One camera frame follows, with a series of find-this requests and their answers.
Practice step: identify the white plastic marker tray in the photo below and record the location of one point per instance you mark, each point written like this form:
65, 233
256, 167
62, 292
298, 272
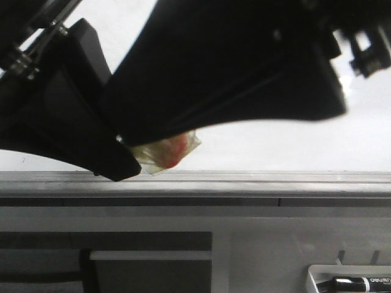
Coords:
320, 273

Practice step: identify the white whiteboard marker with tape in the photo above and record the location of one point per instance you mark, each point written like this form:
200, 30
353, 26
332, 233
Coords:
156, 157

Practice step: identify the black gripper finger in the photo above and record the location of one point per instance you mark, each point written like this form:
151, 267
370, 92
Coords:
56, 114
202, 63

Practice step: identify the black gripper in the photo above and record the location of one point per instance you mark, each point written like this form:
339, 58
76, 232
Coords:
364, 25

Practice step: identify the black marker in tray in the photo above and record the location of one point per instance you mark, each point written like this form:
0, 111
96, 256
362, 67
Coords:
355, 284

